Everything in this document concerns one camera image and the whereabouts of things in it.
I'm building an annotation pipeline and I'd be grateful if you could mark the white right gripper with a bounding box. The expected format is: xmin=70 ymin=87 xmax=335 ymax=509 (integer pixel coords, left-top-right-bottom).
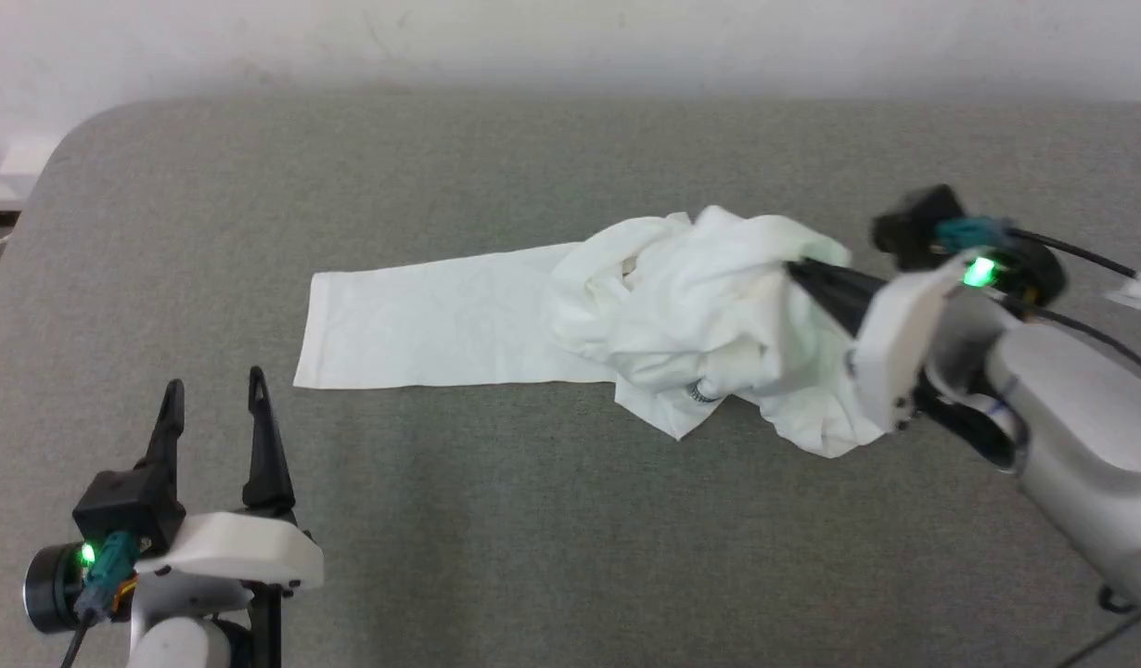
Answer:
xmin=786 ymin=256 xmax=976 ymax=433

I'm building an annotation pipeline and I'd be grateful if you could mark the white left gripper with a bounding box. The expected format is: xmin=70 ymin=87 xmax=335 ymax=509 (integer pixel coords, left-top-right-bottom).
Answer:
xmin=133 ymin=366 xmax=326 ymax=668

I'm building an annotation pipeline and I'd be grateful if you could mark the white garment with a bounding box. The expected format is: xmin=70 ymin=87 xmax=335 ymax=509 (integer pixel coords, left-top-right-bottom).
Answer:
xmin=293 ymin=205 xmax=889 ymax=459

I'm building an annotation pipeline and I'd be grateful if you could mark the teal right camera connector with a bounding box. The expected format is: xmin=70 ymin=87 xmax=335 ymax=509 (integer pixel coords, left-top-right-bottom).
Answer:
xmin=935 ymin=216 xmax=1015 ymax=253

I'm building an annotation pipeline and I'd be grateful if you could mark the teal camera connector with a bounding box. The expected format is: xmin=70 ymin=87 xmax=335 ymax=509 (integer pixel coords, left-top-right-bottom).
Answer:
xmin=935 ymin=216 xmax=1015 ymax=253
xmin=77 ymin=531 xmax=141 ymax=621

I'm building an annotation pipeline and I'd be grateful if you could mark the teal left camera connector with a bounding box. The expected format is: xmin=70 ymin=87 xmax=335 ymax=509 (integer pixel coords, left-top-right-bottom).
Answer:
xmin=77 ymin=531 xmax=141 ymax=621

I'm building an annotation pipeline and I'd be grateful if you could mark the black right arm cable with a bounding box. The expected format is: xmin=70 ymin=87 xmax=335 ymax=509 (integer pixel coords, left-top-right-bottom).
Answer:
xmin=1008 ymin=227 xmax=1141 ymax=284

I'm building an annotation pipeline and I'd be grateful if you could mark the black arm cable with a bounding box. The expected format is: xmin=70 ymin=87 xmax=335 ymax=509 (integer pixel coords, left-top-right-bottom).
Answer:
xmin=60 ymin=612 xmax=95 ymax=668
xmin=1008 ymin=227 xmax=1141 ymax=284

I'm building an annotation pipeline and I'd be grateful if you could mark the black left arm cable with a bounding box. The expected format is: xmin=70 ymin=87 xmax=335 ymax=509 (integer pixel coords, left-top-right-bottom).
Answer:
xmin=60 ymin=612 xmax=95 ymax=668

